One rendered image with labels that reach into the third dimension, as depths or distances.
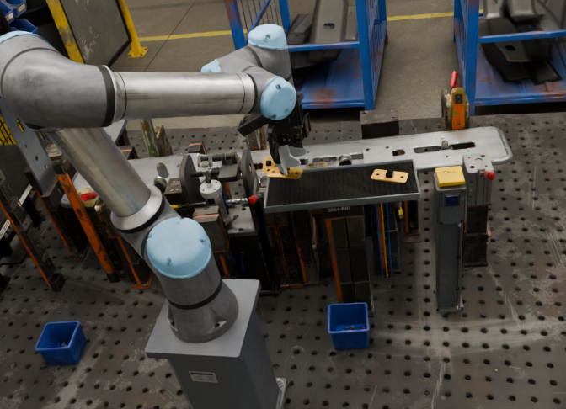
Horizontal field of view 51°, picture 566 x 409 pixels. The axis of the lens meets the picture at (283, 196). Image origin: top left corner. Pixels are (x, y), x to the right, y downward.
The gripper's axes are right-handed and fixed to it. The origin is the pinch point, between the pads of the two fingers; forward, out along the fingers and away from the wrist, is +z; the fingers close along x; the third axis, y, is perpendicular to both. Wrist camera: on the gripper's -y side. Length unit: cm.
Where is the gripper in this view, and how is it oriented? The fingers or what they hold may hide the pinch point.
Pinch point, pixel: (284, 167)
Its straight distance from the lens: 143.9
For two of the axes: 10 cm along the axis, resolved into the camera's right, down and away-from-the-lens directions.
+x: 3.1, -6.4, 7.1
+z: 1.6, 7.7, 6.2
